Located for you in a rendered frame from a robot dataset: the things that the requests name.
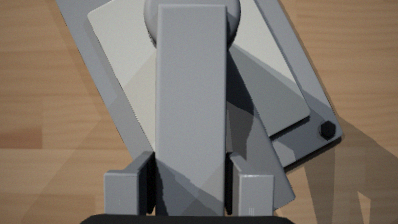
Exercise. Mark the grey metal base plate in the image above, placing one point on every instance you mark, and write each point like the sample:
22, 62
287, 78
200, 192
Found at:
291, 144

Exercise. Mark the dark grey faucet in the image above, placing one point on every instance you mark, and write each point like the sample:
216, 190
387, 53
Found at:
193, 75

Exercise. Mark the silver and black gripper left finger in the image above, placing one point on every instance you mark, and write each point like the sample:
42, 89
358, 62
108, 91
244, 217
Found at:
131, 191

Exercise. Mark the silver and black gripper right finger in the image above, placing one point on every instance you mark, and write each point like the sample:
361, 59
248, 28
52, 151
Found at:
255, 189

